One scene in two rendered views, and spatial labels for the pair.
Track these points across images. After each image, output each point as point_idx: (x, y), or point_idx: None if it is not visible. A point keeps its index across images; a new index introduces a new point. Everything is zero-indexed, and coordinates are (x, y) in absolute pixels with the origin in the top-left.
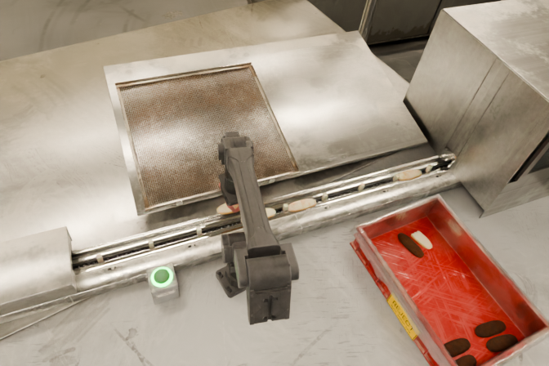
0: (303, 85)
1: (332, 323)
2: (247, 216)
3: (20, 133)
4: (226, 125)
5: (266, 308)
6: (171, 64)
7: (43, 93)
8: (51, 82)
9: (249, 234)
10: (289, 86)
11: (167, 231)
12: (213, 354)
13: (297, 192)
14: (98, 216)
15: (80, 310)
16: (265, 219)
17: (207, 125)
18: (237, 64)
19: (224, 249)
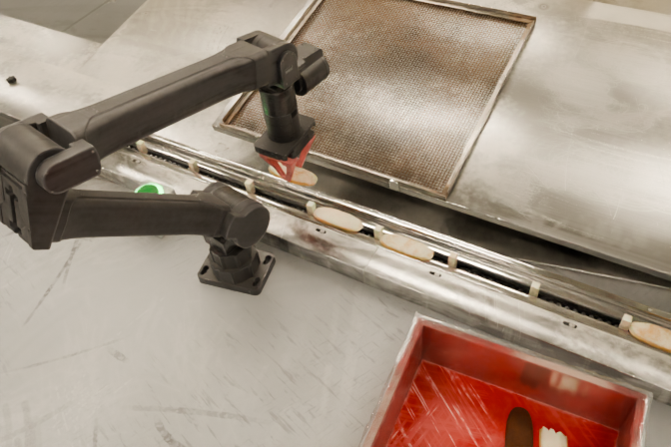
0: (596, 86)
1: (262, 417)
2: (111, 97)
3: (233, 8)
4: (411, 84)
5: (10, 207)
6: None
7: None
8: None
9: (77, 109)
10: (568, 76)
11: (223, 165)
12: (114, 319)
13: (418, 225)
14: (197, 116)
15: (86, 184)
16: (119, 110)
17: (387, 72)
18: (510, 11)
19: (191, 192)
